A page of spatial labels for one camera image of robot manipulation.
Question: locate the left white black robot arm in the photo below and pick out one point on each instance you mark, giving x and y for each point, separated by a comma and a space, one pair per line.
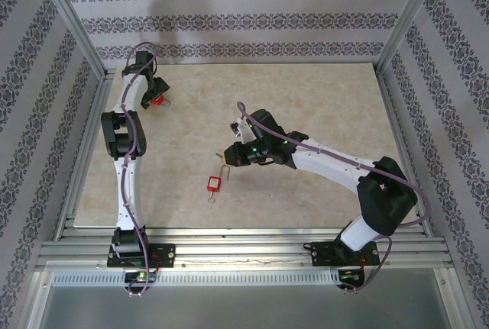
128, 191

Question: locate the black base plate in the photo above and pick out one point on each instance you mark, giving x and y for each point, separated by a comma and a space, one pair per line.
321, 254
166, 254

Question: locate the aluminium corner post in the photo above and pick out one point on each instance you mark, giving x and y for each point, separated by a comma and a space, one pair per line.
72, 20
409, 16

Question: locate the right controller board with LED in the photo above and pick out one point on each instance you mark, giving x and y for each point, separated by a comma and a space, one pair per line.
351, 277

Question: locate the right aluminium side rail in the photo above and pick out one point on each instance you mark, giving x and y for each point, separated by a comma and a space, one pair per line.
401, 134

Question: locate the red padlock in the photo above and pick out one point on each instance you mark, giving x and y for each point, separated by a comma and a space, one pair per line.
156, 101
214, 184

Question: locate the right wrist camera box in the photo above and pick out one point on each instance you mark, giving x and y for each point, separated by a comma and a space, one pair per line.
244, 130

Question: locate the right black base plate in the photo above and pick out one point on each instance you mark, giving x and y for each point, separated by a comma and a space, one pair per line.
321, 254

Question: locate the grey metal panel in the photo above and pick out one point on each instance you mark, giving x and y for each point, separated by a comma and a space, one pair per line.
244, 306

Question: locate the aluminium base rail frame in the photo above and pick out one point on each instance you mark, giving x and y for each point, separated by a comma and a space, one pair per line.
244, 252

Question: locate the left controller board with LED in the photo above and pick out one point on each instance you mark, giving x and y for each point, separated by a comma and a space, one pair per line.
141, 276

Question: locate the right aluminium corner post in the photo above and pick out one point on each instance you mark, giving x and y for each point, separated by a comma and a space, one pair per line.
409, 16

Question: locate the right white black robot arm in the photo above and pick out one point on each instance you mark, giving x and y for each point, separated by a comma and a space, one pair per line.
332, 161

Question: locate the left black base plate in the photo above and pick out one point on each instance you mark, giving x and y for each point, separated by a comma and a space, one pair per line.
166, 254

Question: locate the left aluminium side rail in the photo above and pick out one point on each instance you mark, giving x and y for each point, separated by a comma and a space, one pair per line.
88, 153

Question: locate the left aluminium corner post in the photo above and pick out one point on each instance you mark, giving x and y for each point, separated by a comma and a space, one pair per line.
72, 20

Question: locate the controller board with led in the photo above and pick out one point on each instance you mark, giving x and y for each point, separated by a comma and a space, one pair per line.
141, 276
351, 277

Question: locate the aluminium side rail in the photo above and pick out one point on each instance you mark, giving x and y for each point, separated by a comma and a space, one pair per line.
88, 153
401, 134

